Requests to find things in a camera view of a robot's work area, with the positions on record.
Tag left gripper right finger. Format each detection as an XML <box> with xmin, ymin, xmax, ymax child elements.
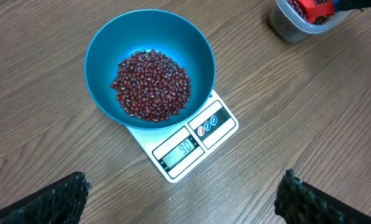
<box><xmin>274</xmin><ymin>169</ymin><xmax>371</xmax><ymax>224</ymax></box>

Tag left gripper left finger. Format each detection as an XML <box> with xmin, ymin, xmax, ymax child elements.
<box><xmin>0</xmin><ymin>172</ymin><xmax>91</xmax><ymax>224</ymax></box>

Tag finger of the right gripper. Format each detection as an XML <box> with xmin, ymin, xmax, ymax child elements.
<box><xmin>337</xmin><ymin>0</ymin><xmax>371</xmax><ymax>11</ymax></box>

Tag red scoop blue handle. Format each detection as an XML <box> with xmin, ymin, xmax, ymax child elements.
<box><xmin>293</xmin><ymin>0</ymin><xmax>340</xmax><ymax>25</ymax></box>

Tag red beans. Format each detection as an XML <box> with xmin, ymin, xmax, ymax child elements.
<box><xmin>110</xmin><ymin>0</ymin><xmax>334</xmax><ymax>123</ymax></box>

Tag blue metal bowl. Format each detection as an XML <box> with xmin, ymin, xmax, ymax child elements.
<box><xmin>84</xmin><ymin>9</ymin><xmax>216</xmax><ymax>130</ymax></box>

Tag white kitchen scale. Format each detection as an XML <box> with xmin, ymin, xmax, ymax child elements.
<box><xmin>128</xmin><ymin>91</ymin><xmax>239</xmax><ymax>183</ymax></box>

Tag clear plastic container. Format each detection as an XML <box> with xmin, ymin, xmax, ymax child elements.
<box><xmin>268</xmin><ymin>0</ymin><xmax>350</xmax><ymax>44</ymax></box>

